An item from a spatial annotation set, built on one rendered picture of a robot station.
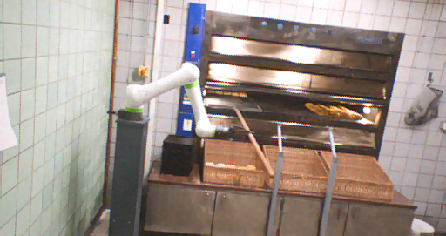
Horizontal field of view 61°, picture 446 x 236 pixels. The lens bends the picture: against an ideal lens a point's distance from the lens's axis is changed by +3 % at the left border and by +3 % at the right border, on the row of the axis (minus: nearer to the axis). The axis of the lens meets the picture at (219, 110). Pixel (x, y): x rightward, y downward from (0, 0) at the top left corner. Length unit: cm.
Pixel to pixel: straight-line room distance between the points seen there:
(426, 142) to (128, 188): 303
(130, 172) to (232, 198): 104
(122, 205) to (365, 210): 214
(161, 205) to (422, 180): 272
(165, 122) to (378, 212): 216
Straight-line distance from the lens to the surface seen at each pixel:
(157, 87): 252
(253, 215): 349
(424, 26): 423
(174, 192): 337
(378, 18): 402
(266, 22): 370
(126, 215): 293
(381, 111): 413
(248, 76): 368
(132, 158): 275
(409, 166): 443
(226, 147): 375
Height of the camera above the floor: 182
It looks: 10 degrees down
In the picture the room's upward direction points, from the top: 7 degrees clockwise
